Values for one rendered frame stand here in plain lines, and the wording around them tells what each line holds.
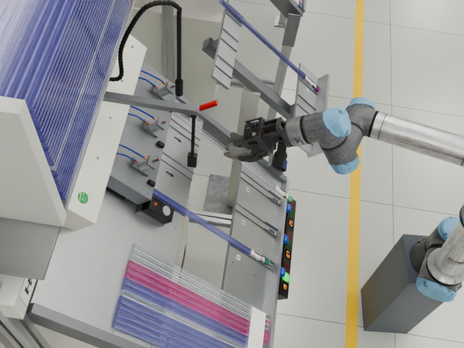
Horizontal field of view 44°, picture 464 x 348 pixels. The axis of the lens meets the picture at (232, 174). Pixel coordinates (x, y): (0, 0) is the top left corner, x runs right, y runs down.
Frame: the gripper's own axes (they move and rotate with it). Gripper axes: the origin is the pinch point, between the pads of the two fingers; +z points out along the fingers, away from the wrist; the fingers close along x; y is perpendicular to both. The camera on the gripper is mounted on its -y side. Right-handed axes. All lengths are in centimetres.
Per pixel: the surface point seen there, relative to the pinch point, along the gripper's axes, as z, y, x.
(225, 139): 4.9, -3.4, -7.9
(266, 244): 0.1, -25.7, 16.3
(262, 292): -0.1, -26.5, 31.1
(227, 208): 54, -78, -33
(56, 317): 9, 34, 59
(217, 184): 59, -75, -45
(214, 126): 4.4, 3.6, -7.9
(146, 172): 2.6, 27.2, 22.9
